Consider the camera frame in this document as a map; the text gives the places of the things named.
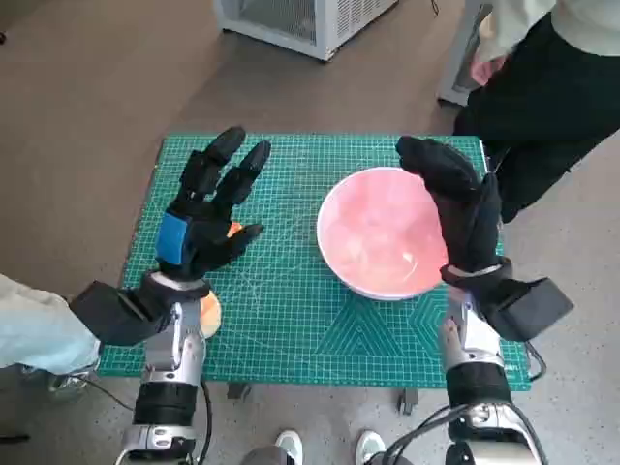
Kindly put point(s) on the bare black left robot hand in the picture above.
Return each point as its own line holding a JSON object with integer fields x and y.
{"x": 203, "y": 227}

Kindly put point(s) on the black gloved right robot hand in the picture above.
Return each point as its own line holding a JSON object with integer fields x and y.
{"x": 465, "y": 218}

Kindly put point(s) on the long braided toy bread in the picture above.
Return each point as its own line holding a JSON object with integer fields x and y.
{"x": 234, "y": 228}

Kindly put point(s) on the round toy bread bun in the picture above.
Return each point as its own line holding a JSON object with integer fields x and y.
{"x": 212, "y": 315}

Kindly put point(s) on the pink bowl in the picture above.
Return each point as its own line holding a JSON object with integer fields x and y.
{"x": 378, "y": 227}

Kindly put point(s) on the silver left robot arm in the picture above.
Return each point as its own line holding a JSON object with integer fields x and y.
{"x": 169, "y": 349}

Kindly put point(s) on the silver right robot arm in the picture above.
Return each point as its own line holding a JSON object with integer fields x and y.
{"x": 472, "y": 349}

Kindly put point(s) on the green cutting mat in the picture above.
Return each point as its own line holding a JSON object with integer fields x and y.
{"x": 290, "y": 300}

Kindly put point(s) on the white mesh cabinet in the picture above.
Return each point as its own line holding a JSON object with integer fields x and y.
{"x": 457, "y": 72}
{"x": 271, "y": 24}

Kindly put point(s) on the person's hand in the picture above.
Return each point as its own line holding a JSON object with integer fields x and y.
{"x": 482, "y": 71}

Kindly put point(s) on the person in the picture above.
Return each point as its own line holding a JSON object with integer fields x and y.
{"x": 39, "y": 329}

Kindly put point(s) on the person's grey shoe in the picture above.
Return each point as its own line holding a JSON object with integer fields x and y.
{"x": 68, "y": 385}

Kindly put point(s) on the white shoe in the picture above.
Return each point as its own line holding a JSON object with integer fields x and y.
{"x": 289, "y": 448}
{"x": 370, "y": 448}

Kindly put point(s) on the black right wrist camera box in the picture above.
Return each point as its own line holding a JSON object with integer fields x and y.
{"x": 533, "y": 305}

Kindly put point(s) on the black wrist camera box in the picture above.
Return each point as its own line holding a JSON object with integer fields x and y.
{"x": 111, "y": 315}
{"x": 533, "y": 305}

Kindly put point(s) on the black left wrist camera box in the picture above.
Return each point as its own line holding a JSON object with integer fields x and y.
{"x": 111, "y": 315}

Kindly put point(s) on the black table leg bracket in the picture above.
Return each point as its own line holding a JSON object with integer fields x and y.
{"x": 238, "y": 391}
{"x": 408, "y": 402}

